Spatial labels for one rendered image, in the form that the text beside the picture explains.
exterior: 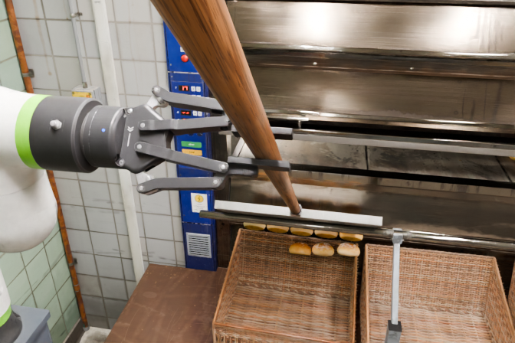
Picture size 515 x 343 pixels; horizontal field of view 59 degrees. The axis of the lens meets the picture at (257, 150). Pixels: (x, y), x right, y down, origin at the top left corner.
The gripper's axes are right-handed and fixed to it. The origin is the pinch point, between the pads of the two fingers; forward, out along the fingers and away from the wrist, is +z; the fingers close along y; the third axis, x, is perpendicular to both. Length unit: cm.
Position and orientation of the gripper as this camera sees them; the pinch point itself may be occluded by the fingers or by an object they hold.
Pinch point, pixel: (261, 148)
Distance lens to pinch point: 52.9
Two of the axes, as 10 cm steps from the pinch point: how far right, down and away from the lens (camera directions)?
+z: 9.9, 0.7, -1.3
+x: -1.2, -2.0, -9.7
